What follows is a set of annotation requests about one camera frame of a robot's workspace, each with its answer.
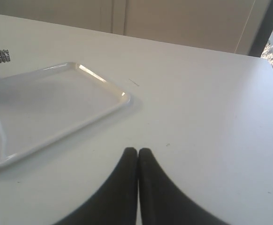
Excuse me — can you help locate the white plastic tray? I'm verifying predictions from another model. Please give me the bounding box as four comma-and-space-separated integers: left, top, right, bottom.
0, 62, 131, 169

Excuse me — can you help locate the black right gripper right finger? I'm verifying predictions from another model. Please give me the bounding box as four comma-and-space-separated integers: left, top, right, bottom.
138, 148, 225, 225

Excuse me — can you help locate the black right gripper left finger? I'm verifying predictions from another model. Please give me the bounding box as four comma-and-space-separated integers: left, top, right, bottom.
56, 147, 138, 225

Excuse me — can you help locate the dark window frame post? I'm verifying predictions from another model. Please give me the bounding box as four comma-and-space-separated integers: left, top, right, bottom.
248, 0, 273, 57

